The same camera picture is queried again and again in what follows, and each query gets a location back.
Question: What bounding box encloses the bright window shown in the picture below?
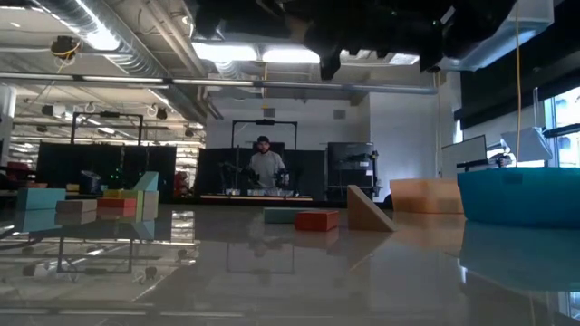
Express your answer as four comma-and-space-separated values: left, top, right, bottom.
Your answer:
541, 85, 580, 169

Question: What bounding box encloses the small red block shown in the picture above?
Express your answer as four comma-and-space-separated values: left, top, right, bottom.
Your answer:
96, 197, 138, 209

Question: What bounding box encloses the sage green flat block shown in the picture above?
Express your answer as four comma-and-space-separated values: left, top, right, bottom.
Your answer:
263, 207, 301, 225

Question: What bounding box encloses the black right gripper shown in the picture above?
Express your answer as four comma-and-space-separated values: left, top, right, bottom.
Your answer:
302, 0, 363, 82

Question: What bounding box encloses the tan wooden wedge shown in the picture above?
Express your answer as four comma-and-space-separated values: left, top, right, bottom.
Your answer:
346, 184, 399, 234

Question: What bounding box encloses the ceiling light panel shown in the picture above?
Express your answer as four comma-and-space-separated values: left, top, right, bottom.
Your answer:
261, 47, 321, 65
191, 42, 259, 63

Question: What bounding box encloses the silver rectangular duct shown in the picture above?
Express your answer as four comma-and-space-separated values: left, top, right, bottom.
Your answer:
434, 0, 556, 73

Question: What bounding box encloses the teal plastic bin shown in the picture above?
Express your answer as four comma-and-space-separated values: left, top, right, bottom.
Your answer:
456, 167, 580, 229

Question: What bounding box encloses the teal wooden cube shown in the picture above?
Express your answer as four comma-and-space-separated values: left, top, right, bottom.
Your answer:
132, 171, 160, 193

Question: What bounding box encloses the dark cup with pale rim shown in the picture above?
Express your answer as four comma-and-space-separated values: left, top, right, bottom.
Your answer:
78, 169, 103, 196

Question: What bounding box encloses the black metal rig frame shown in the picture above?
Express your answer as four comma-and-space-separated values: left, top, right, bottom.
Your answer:
70, 110, 144, 147
231, 119, 299, 150

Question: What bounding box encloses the black partition panel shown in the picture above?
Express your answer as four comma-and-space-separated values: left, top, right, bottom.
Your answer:
35, 141, 178, 201
195, 141, 327, 199

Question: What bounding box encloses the computer monitor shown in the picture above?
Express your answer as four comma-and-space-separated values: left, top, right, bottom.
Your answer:
439, 134, 489, 180

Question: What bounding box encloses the background work table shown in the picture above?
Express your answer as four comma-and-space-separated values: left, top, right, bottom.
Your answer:
198, 194, 314, 202

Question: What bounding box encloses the red-orange flat block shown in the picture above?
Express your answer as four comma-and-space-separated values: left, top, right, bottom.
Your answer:
294, 210, 341, 233

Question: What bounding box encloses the yellow hanging cable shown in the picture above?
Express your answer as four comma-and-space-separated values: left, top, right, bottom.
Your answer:
515, 27, 523, 165

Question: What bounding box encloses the orange wooden block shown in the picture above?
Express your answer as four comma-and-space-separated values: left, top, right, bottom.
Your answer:
389, 177, 466, 216

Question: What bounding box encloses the person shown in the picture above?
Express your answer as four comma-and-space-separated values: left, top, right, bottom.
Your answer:
246, 134, 291, 190

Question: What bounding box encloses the teal wooden block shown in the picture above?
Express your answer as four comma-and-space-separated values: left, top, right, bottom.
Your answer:
15, 187, 67, 212

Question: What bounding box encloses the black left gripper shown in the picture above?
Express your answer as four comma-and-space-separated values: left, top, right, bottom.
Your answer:
194, 0, 295, 40

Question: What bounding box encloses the red background object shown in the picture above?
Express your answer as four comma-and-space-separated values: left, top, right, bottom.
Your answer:
173, 170, 192, 199

